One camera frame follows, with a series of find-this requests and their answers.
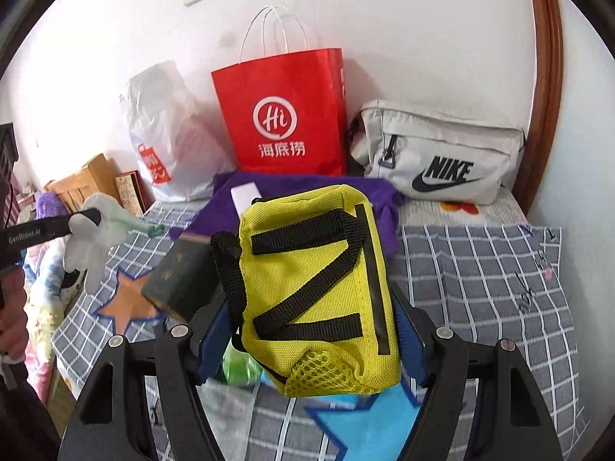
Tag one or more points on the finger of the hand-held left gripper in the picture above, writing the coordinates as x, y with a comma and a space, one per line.
89, 218

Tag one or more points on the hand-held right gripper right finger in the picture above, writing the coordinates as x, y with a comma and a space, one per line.
411, 345

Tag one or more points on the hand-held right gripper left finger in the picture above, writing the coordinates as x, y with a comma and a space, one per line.
214, 345

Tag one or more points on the green wipes packet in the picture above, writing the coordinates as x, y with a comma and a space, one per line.
240, 365

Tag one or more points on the person's left forearm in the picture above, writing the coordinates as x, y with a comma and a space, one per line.
24, 418

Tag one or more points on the person's left hand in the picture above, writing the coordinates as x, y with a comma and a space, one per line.
10, 317

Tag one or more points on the purple fluffy plush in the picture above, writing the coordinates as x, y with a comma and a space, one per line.
48, 206

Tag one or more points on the patterned gift box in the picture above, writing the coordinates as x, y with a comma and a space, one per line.
132, 194

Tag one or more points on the floral bedding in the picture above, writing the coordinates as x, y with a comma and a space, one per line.
43, 307

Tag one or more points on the dark green tin box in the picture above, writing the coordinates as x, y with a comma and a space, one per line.
178, 273

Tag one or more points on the grey grid star bedsheet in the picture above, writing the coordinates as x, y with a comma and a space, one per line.
480, 273

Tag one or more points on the white plastic shopping bag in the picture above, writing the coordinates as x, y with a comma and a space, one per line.
168, 144

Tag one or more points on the purple towel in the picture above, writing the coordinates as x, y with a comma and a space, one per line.
218, 192

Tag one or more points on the grey waist bag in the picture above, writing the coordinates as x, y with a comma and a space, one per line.
432, 144

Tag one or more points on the red paper bag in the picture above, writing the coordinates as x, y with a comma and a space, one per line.
278, 105

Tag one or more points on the brown wooden headboard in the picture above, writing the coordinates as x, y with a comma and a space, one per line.
543, 81

